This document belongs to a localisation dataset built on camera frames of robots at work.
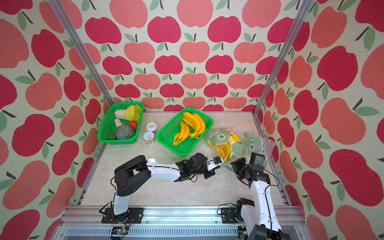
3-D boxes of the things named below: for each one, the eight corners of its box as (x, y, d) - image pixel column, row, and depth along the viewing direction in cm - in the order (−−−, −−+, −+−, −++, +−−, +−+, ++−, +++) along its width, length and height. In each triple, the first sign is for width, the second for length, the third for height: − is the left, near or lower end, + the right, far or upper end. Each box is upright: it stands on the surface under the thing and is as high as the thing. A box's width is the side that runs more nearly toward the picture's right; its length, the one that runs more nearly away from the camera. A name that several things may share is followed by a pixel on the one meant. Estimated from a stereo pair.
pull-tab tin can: (144, 144, 103) (142, 140, 99) (146, 136, 108) (144, 131, 104) (155, 144, 103) (153, 140, 99) (156, 136, 108) (155, 131, 104)
